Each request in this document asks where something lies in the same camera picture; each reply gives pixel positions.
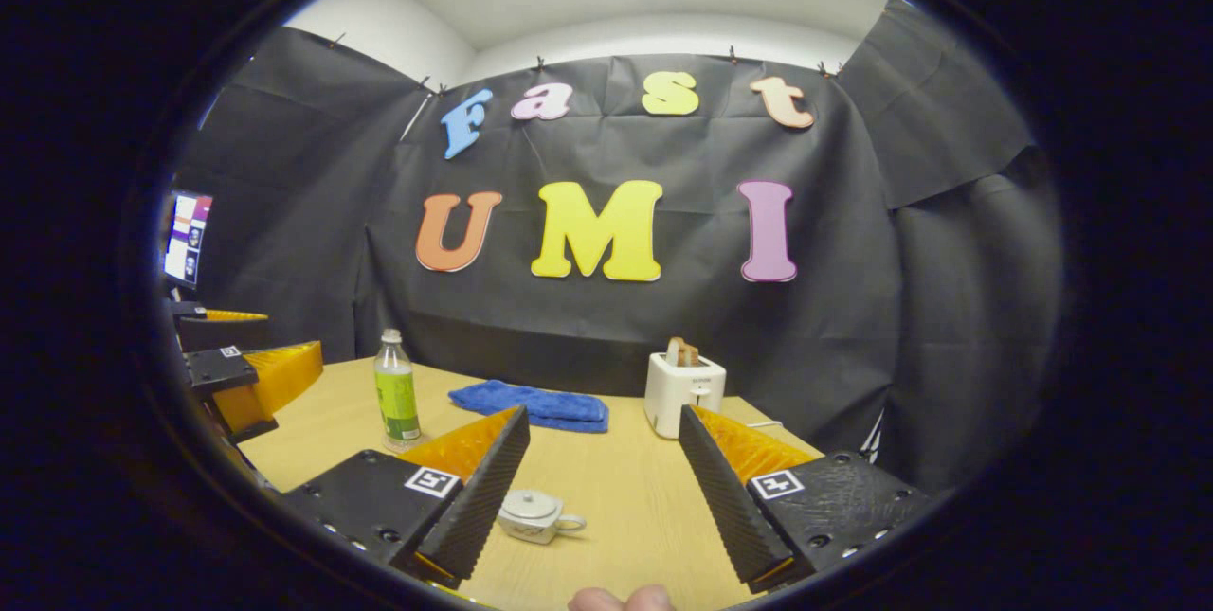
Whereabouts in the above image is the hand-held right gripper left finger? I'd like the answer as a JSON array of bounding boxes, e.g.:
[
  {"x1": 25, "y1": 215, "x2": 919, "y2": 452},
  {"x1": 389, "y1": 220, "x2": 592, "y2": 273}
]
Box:
[{"x1": 280, "y1": 405, "x2": 532, "y2": 590}]

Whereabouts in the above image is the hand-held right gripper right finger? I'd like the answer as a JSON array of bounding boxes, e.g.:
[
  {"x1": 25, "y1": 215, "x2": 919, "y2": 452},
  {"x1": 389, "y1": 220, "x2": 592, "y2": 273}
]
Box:
[{"x1": 678, "y1": 404, "x2": 934, "y2": 593}]

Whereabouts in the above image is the white teacup lid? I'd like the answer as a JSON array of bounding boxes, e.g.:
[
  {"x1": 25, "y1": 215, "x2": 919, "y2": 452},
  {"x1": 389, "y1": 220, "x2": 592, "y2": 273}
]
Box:
[{"x1": 505, "y1": 488, "x2": 563, "y2": 519}]

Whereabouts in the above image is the white teacup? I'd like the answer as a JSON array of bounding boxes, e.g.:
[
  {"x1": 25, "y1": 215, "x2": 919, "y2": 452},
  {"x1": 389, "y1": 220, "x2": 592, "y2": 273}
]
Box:
[{"x1": 497, "y1": 488, "x2": 588, "y2": 547}]

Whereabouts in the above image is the clear water bottle green label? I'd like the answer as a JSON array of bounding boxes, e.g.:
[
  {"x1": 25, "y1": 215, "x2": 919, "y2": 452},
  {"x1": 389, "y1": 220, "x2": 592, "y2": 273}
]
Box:
[{"x1": 373, "y1": 328, "x2": 424, "y2": 446}]

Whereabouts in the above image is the computer monitor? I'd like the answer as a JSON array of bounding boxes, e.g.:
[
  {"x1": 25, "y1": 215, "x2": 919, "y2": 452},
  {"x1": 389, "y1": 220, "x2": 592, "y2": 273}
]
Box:
[{"x1": 163, "y1": 189, "x2": 215, "y2": 292}]

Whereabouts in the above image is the white toaster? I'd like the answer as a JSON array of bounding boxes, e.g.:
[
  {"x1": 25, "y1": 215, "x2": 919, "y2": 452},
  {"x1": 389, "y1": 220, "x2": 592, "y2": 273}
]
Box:
[{"x1": 644, "y1": 352, "x2": 728, "y2": 440}]

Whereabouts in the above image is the blue towel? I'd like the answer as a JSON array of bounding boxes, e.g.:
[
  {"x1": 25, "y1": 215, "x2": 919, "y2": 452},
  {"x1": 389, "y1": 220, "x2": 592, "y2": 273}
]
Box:
[{"x1": 448, "y1": 380, "x2": 610, "y2": 434}]

